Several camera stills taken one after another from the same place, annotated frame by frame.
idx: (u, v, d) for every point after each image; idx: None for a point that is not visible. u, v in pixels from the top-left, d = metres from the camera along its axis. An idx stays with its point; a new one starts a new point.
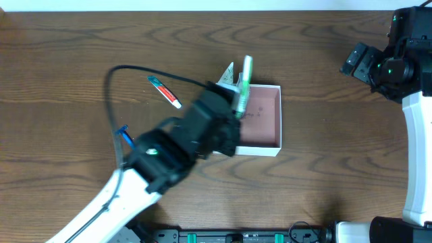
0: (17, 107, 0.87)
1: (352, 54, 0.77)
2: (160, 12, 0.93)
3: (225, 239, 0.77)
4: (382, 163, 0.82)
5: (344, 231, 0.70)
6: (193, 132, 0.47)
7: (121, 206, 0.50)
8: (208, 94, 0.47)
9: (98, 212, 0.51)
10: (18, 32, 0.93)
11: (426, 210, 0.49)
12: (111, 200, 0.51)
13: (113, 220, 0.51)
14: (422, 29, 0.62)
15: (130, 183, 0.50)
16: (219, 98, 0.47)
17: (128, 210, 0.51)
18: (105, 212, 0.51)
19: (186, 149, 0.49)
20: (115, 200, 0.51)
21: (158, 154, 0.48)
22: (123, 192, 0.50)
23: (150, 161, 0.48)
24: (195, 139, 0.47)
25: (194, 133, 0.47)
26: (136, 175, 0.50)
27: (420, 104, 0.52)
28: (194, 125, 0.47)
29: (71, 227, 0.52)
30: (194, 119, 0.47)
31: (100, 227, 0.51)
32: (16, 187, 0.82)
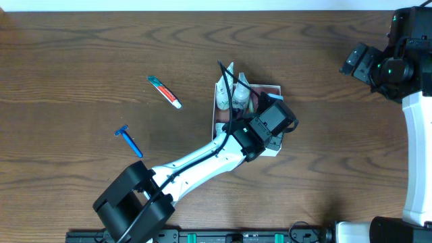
0: (17, 106, 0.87)
1: (352, 54, 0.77)
2: (161, 12, 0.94)
3: (225, 239, 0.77)
4: (382, 163, 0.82)
5: (344, 231, 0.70)
6: (271, 123, 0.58)
7: (219, 160, 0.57)
8: (282, 102, 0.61)
9: (196, 163, 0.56)
10: (19, 32, 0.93)
11: (426, 210, 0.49)
12: (210, 155, 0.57)
13: (206, 173, 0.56)
14: (422, 29, 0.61)
15: (231, 144, 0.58)
16: (285, 105, 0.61)
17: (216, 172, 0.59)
18: (202, 165, 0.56)
19: (261, 138, 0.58)
20: (217, 154, 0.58)
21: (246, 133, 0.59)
22: (227, 148, 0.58)
23: (239, 136, 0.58)
24: (271, 128, 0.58)
25: (272, 124, 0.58)
26: (233, 142, 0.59)
27: (420, 104, 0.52)
28: (273, 118, 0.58)
29: (163, 175, 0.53)
30: (275, 115, 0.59)
31: (193, 178, 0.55)
32: (16, 187, 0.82)
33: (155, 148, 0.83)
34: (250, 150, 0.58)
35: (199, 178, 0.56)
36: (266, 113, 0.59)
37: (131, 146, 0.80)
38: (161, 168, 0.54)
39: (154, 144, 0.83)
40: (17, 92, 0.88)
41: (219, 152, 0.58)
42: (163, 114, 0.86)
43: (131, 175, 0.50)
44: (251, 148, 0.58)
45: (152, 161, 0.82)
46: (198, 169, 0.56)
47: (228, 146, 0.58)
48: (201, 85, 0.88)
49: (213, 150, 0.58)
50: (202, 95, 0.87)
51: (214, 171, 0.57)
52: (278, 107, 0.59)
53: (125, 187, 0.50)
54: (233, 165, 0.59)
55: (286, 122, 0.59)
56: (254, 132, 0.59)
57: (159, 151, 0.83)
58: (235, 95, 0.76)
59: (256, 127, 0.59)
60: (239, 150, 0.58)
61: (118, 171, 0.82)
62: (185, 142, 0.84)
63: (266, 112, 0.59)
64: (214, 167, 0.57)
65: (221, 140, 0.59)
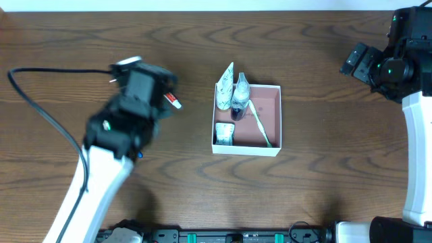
0: (18, 107, 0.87)
1: (352, 55, 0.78)
2: (161, 12, 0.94)
3: (225, 239, 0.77)
4: (382, 163, 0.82)
5: (344, 231, 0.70)
6: (140, 98, 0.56)
7: (104, 176, 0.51)
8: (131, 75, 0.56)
9: (77, 202, 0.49)
10: (19, 32, 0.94)
11: (426, 210, 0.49)
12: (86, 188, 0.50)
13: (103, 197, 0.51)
14: (422, 29, 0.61)
15: (95, 164, 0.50)
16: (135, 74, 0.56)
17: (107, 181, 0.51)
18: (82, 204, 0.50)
19: (123, 132, 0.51)
20: (87, 189, 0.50)
21: (111, 131, 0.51)
22: (95, 168, 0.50)
23: (107, 137, 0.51)
24: (140, 102, 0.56)
25: (142, 96, 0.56)
26: (99, 150, 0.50)
27: (420, 104, 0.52)
28: (140, 90, 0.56)
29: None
30: (119, 127, 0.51)
31: (84, 209, 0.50)
32: (16, 186, 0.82)
33: (155, 148, 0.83)
34: (136, 136, 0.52)
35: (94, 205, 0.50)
36: (131, 86, 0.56)
37: None
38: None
39: (154, 144, 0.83)
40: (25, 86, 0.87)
41: (94, 179, 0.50)
42: None
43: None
44: (123, 140, 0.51)
45: (152, 162, 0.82)
46: (86, 198, 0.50)
47: (118, 142, 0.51)
48: (201, 85, 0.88)
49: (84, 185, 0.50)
50: (201, 95, 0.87)
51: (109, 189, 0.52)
52: (143, 82, 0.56)
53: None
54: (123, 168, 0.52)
55: (146, 98, 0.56)
56: (118, 122, 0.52)
57: (160, 151, 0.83)
58: (235, 95, 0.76)
59: (127, 106, 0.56)
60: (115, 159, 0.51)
61: None
62: (185, 142, 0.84)
63: (132, 85, 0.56)
64: (98, 190, 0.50)
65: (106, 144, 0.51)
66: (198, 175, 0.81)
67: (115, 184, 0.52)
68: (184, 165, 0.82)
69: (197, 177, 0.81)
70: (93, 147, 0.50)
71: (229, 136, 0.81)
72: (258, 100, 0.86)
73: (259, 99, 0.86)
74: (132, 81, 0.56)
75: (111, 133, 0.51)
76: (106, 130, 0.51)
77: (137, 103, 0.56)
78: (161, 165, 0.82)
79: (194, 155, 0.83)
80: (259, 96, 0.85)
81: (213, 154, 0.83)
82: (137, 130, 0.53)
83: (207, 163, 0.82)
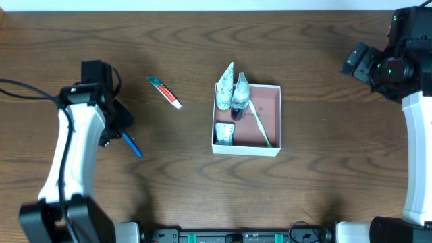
0: (18, 106, 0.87)
1: (352, 55, 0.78)
2: (161, 12, 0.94)
3: (225, 239, 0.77)
4: (382, 163, 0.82)
5: (344, 231, 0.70)
6: (94, 77, 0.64)
7: (86, 117, 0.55)
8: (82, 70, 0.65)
9: (69, 139, 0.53)
10: (19, 32, 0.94)
11: (426, 210, 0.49)
12: (71, 128, 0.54)
13: (90, 133, 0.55)
14: (422, 29, 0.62)
15: (75, 113, 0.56)
16: (87, 67, 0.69)
17: (88, 117, 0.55)
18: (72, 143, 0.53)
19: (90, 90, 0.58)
20: (74, 129, 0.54)
21: (79, 91, 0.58)
22: (75, 114, 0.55)
23: (76, 98, 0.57)
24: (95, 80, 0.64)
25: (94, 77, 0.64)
26: (77, 107, 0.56)
27: (420, 104, 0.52)
28: (91, 75, 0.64)
29: (71, 184, 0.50)
30: (84, 89, 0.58)
31: (77, 142, 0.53)
32: (16, 186, 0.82)
33: (155, 148, 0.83)
34: (101, 92, 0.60)
35: (84, 138, 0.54)
36: (87, 73, 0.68)
37: (131, 146, 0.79)
38: (46, 188, 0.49)
39: (154, 144, 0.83)
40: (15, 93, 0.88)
41: (77, 122, 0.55)
42: (163, 114, 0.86)
43: (71, 216, 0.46)
44: (93, 91, 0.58)
45: (151, 162, 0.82)
46: (75, 136, 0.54)
47: (87, 98, 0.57)
48: (201, 85, 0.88)
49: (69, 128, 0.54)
50: (202, 94, 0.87)
51: (93, 128, 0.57)
52: (94, 68, 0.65)
53: (84, 224, 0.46)
54: (99, 114, 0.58)
55: (98, 75, 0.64)
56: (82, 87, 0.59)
57: (159, 150, 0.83)
58: (235, 95, 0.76)
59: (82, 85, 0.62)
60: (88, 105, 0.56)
61: (118, 171, 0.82)
62: (184, 142, 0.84)
63: (83, 75, 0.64)
64: (83, 126, 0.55)
65: (79, 101, 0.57)
66: (198, 175, 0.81)
67: (95, 124, 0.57)
68: (184, 165, 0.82)
69: (197, 177, 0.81)
70: (73, 105, 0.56)
71: (229, 136, 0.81)
72: (258, 100, 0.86)
73: (260, 99, 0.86)
74: (85, 72, 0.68)
75: (79, 92, 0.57)
76: (74, 92, 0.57)
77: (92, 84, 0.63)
78: (161, 165, 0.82)
79: (194, 155, 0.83)
80: (260, 96, 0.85)
81: (213, 154, 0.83)
82: (100, 88, 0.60)
83: (207, 163, 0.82)
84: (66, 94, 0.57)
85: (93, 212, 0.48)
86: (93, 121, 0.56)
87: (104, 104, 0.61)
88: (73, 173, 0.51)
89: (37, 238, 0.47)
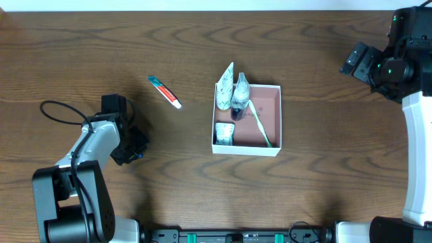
0: (18, 107, 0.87)
1: (352, 55, 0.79)
2: (161, 12, 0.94)
3: (225, 239, 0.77)
4: (382, 163, 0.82)
5: (344, 231, 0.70)
6: (113, 106, 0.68)
7: (104, 126, 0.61)
8: (104, 101, 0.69)
9: (87, 136, 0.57)
10: (19, 31, 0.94)
11: (426, 210, 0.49)
12: (92, 131, 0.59)
13: (106, 133, 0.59)
14: (422, 29, 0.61)
15: (97, 123, 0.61)
16: (105, 96, 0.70)
17: (108, 126, 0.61)
18: (90, 138, 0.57)
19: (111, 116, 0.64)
20: (94, 130, 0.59)
21: (101, 116, 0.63)
22: (98, 123, 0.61)
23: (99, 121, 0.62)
24: (115, 109, 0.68)
25: (114, 105, 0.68)
26: (99, 123, 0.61)
27: (420, 104, 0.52)
28: (111, 103, 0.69)
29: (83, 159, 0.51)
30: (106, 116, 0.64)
31: (94, 136, 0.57)
32: (16, 186, 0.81)
33: (155, 148, 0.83)
34: (120, 120, 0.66)
35: (100, 136, 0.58)
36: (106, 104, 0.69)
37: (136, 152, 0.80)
38: (61, 160, 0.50)
39: (154, 144, 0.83)
40: (28, 96, 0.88)
41: (97, 126, 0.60)
42: (163, 114, 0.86)
43: (79, 180, 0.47)
44: (113, 116, 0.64)
45: (151, 162, 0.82)
46: (94, 135, 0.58)
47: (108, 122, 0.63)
48: (202, 85, 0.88)
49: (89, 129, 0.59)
50: (201, 94, 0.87)
51: (109, 134, 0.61)
52: (113, 96, 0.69)
53: (92, 186, 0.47)
54: (115, 130, 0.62)
55: (117, 103, 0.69)
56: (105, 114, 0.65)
57: (159, 151, 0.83)
58: (235, 95, 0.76)
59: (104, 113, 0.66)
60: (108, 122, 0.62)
61: (118, 171, 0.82)
62: (184, 142, 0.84)
63: (104, 102, 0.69)
64: (101, 128, 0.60)
65: (101, 121, 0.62)
66: (198, 175, 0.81)
67: (111, 136, 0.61)
68: (184, 166, 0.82)
69: (197, 177, 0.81)
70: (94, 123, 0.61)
71: (230, 136, 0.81)
72: (258, 100, 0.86)
73: (260, 99, 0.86)
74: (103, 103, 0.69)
75: (102, 116, 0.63)
76: (98, 117, 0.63)
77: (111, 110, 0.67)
78: (160, 165, 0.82)
79: (194, 155, 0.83)
80: (260, 96, 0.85)
81: (213, 154, 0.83)
82: (119, 115, 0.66)
83: (207, 163, 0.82)
84: (91, 117, 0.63)
85: (99, 179, 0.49)
86: (110, 131, 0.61)
87: (122, 131, 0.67)
88: (86, 153, 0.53)
89: (42, 205, 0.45)
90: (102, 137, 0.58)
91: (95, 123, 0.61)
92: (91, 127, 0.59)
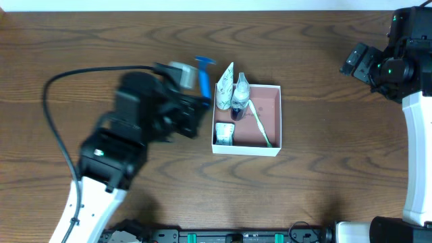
0: (18, 107, 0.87)
1: (352, 55, 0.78)
2: (161, 12, 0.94)
3: (225, 239, 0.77)
4: (382, 163, 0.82)
5: (344, 231, 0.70)
6: (124, 127, 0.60)
7: (91, 185, 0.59)
8: (122, 105, 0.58)
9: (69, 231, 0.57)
10: (19, 31, 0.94)
11: (426, 211, 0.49)
12: (80, 210, 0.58)
13: (93, 223, 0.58)
14: (422, 29, 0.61)
15: (87, 184, 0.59)
16: (125, 98, 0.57)
17: (98, 207, 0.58)
18: (77, 230, 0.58)
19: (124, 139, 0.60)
20: (77, 220, 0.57)
21: (108, 156, 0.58)
22: (86, 187, 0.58)
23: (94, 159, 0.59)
24: (124, 129, 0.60)
25: (131, 119, 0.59)
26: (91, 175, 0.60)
27: (420, 104, 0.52)
28: (129, 112, 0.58)
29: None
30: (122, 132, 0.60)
31: (77, 232, 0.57)
32: (16, 187, 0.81)
33: (155, 148, 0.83)
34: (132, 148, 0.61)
35: (88, 228, 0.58)
36: (121, 111, 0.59)
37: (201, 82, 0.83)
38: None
39: (154, 144, 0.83)
40: (28, 96, 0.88)
41: (84, 206, 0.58)
42: None
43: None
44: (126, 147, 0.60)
45: (151, 162, 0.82)
46: (77, 227, 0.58)
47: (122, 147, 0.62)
48: None
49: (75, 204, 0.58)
50: None
51: (95, 221, 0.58)
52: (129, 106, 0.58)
53: None
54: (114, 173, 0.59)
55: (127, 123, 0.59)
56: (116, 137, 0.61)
57: (160, 151, 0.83)
58: (235, 95, 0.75)
59: (118, 131, 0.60)
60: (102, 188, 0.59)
61: None
62: (184, 142, 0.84)
63: (121, 107, 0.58)
64: (94, 210, 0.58)
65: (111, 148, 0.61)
66: (198, 175, 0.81)
67: (106, 213, 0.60)
68: (184, 165, 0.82)
69: (197, 177, 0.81)
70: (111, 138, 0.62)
71: (229, 136, 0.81)
72: (258, 100, 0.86)
73: (260, 99, 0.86)
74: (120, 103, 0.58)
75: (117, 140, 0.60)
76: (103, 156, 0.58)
77: (129, 127, 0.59)
78: (160, 165, 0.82)
79: (194, 155, 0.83)
80: (260, 96, 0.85)
81: (213, 155, 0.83)
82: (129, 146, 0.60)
83: (206, 163, 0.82)
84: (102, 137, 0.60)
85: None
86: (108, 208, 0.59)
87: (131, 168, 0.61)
88: None
89: None
90: (87, 231, 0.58)
91: (82, 200, 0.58)
92: (74, 217, 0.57)
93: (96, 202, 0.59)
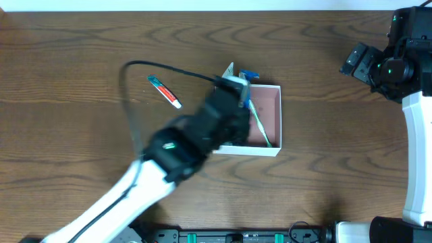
0: (18, 107, 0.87)
1: (352, 54, 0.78)
2: (161, 12, 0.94)
3: (225, 239, 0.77)
4: (382, 163, 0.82)
5: (344, 231, 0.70)
6: (195, 136, 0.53)
7: (153, 171, 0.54)
8: (204, 112, 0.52)
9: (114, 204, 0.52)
10: (19, 31, 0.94)
11: (426, 210, 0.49)
12: (133, 186, 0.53)
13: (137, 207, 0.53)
14: (422, 29, 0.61)
15: (148, 169, 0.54)
16: (214, 108, 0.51)
17: (151, 192, 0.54)
18: (117, 208, 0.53)
19: (194, 145, 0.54)
20: (127, 196, 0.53)
21: (174, 154, 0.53)
22: (148, 168, 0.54)
23: (161, 154, 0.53)
24: (196, 139, 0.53)
25: (204, 131, 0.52)
26: (154, 167, 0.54)
27: (420, 104, 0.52)
28: (204, 123, 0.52)
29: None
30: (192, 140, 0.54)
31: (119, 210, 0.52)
32: (16, 187, 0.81)
33: None
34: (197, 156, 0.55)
35: (131, 208, 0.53)
36: (199, 117, 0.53)
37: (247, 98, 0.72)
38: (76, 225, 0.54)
39: None
40: (28, 96, 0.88)
41: (138, 184, 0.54)
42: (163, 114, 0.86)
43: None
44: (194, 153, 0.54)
45: None
46: (121, 204, 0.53)
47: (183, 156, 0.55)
48: (201, 85, 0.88)
49: (132, 181, 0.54)
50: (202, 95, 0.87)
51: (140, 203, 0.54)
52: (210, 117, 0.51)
53: None
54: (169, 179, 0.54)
55: (204, 133, 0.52)
56: (187, 140, 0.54)
57: None
58: None
59: (190, 136, 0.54)
60: (160, 177, 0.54)
61: (118, 171, 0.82)
62: None
63: (202, 115, 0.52)
64: (142, 192, 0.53)
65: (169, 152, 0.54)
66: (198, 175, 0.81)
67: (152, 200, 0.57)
68: None
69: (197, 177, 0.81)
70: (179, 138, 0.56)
71: None
72: (258, 100, 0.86)
73: (260, 99, 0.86)
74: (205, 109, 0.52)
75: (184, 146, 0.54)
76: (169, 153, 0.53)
77: (199, 136, 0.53)
78: None
79: None
80: (260, 96, 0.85)
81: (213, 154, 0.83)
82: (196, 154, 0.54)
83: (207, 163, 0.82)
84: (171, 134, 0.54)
85: None
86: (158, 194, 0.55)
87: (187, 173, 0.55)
88: None
89: None
90: (129, 210, 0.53)
91: (138, 178, 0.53)
92: (125, 192, 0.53)
93: (151, 187, 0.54)
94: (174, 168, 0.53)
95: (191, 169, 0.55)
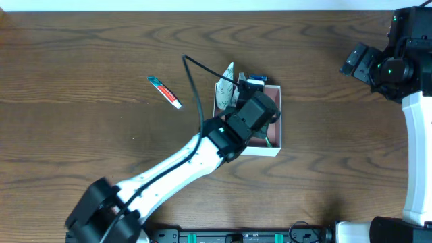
0: (19, 107, 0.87)
1: (352, 55, 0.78)
2: (161, 12, 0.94)
3: (225, 239, 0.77)
4: (382, 163, 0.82)
5: (344, 231, 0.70)
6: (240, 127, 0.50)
7: (209, 146, 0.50)
8: (249, 105, 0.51)
9: (177, 165, 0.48)
10: (19, 31, 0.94)
11: (426, 210, 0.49)
12: (194, 152, 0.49)
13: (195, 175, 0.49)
14: (422, 29, 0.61)
15: (206, 143, 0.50)
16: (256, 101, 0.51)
17: (210, 162, 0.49)
18: (175, 172, 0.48)
19: (238, 135, 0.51)
20: (190, 160, 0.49)
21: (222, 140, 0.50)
22: (206, 142, 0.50)
23: (213, 137, 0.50)
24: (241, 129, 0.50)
25: (250, 123, 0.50)
26: (209, 143, 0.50)
27: (420, 104, 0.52)
28: (250, 113, 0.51)
29: (144, 202, 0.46)
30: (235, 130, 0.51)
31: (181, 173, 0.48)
32: (16, 187, 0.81)
33: (155, 148, 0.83)
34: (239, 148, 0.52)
35: (189, 176, 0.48)
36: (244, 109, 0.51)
37: None
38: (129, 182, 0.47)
39: (155, 144, 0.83)
40: (28, 96, 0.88)
41: (198, 152, 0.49)
42: (163, 114, 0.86)
43: (88, 231, 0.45)
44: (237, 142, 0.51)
45: (151, 162, 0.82)
46: (185, 167, 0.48)
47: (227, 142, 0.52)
48: (201, 85, 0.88)
49: (193, 148, 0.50)
50: (201, 94, 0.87)
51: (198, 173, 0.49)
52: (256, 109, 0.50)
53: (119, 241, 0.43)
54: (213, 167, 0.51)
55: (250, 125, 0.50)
56: (231, 130, 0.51)
57: (160, 151, 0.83)
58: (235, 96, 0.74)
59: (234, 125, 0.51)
60: (215, 151, 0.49)
61: (118, 171, 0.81)
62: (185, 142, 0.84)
63: (246, 107, 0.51)
64: (201, 162, 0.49)
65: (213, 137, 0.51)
66: None
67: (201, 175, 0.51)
68: None
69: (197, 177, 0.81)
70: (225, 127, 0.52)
71: None
72: None
73: None
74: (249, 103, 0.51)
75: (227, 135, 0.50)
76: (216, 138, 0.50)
77: (244, 127, 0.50)
78: None
79: None
80: None
81: None
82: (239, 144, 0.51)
83: None
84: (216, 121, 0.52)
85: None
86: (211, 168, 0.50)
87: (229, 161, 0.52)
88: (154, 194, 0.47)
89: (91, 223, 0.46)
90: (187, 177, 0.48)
91: (200, 146, 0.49)
92: (190, 154, 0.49)
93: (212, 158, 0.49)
94: (223, 147, 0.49)
95: (234, 154, 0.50)
